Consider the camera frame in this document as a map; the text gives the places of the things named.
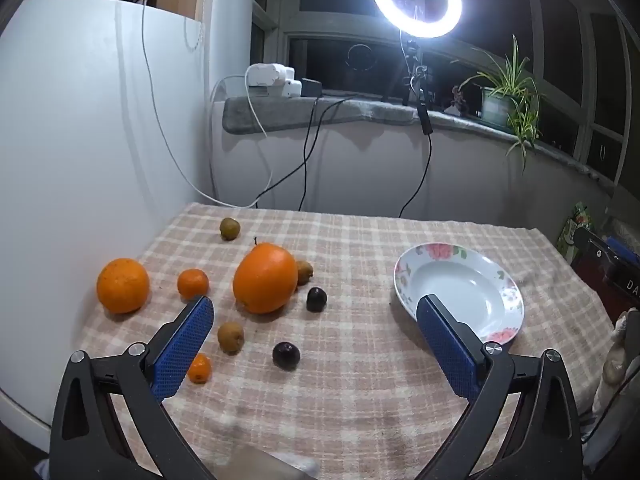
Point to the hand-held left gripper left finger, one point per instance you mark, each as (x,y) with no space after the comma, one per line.
(185,350)

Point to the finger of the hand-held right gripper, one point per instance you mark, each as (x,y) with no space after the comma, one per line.
(590,255)
(622,249)

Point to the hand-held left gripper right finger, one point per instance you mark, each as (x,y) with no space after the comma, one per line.
(445,355)

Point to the small mandarin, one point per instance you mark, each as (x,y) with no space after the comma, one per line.
(192,284)
(201,369)

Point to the brown kiwi fruit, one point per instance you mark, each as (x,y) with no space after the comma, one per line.
(229,228)
(230,336)
(305,272)

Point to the white floral plate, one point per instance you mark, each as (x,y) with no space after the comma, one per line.
(465,280)

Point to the medium orange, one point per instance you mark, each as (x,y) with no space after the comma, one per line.
(122,285)

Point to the dark purple plum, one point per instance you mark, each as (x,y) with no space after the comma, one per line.
(316,299)
(286,355)

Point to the large orange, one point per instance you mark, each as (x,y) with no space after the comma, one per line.
(265,280)

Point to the side table with lace cloth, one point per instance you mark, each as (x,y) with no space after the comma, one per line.
(626,225)

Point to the green snack bag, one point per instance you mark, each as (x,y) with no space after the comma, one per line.
(575,230)

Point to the beige cloth bundle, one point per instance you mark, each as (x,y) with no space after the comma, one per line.
(620,345)

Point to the pink checkered tablecloth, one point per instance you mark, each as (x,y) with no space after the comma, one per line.
(350,385)

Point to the potted spider plant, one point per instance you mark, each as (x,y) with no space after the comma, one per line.
(495,107)

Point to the small potted plant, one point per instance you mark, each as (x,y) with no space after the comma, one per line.
(456,101)

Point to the white refrigerator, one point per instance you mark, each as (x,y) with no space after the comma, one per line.
(75,135)

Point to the black tripod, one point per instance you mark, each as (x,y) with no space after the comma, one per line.
(412,80)

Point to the grey windowsill mat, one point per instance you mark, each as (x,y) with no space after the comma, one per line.
(280,112)

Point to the white charger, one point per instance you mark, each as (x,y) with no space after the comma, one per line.
(291,88)

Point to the white power adapter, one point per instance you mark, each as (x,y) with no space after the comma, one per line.
(262,76)

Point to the black power adapter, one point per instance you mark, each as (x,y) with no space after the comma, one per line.
(311,87)

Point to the white window frame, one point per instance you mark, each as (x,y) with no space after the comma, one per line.
(325,22)

